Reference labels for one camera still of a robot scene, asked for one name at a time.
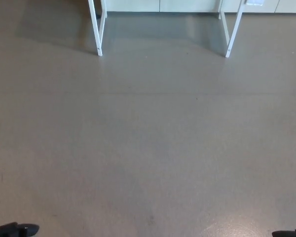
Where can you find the white cabinet row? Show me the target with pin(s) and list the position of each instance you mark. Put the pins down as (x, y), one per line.
(187, 5)

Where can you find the white metal-legged table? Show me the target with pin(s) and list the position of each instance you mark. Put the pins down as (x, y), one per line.
(98, 37)

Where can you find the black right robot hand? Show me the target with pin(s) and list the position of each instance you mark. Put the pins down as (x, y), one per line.
(291, 234)

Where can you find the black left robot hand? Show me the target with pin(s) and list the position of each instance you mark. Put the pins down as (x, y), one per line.
(12, 229)

